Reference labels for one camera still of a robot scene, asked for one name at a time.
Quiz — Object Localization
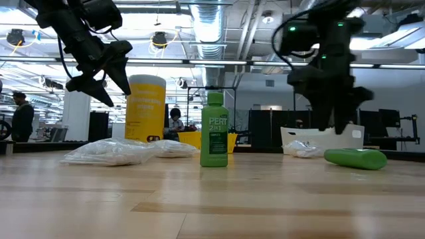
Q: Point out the green PERT shampoo bottle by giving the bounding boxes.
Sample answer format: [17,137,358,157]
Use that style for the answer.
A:
[199,92,230,168]

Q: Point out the yellow canister with white lid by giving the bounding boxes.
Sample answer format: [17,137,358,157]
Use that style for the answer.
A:
[124,74,167,144]

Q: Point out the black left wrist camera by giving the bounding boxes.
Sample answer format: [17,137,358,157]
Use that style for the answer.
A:
[81,0,124,32]

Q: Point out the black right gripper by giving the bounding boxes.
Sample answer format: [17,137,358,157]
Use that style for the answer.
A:
[287,17,376,135]

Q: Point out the black partition panel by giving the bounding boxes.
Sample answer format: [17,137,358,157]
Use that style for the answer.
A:
[248,108,313,149]

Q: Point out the black camera stand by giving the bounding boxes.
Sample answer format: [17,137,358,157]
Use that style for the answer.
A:
[368,114,421,146]

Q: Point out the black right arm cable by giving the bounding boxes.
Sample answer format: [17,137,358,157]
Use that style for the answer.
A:
[271,2,333,71]

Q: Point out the black cabinet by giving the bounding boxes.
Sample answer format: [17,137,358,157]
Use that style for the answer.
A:
[87,110,110,143]

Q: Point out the ceiling cable reel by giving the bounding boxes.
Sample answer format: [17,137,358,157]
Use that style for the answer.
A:
[151,31,169,50]
[5,28,27,47]

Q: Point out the person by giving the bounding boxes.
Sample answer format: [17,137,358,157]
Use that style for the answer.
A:
[163,107,185,142]
[11,91,35,143]

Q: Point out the black aluminium table frame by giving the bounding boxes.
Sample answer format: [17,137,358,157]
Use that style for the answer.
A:
[0,140,425,157]

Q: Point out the vanity pack bag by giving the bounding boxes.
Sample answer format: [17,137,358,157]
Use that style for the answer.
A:
[282,139,325,159]

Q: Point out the cotton pads bag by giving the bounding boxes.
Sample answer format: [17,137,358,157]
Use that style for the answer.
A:
[59,137,157,167]

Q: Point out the cotton swabs bag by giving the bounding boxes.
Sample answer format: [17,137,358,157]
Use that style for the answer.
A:
[151,139,201,159]

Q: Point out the black wheel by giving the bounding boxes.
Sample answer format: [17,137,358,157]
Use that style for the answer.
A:
[0,118,13,141]

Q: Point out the yellow plastic basket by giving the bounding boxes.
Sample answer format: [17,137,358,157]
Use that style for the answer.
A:
[177,130,239,155]

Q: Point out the ceiling light strip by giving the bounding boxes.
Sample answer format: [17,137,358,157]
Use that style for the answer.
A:
[0,56,425,70]

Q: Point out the white column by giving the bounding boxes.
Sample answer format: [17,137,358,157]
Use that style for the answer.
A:
[62,88,92,142]

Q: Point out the white plastic bin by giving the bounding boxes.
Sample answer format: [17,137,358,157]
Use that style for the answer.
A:
[280,123,365,151]

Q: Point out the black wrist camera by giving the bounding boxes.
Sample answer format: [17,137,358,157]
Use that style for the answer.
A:
[81,0,124,32]
[278,20,320,57]

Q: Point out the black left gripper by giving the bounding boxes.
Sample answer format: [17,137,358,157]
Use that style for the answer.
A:
[56,18,134,108]

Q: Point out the silver ventilation duct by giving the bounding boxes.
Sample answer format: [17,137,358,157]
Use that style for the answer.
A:
[188,0,228,88]

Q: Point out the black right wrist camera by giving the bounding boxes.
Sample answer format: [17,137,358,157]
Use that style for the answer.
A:
[278,20,320,57]

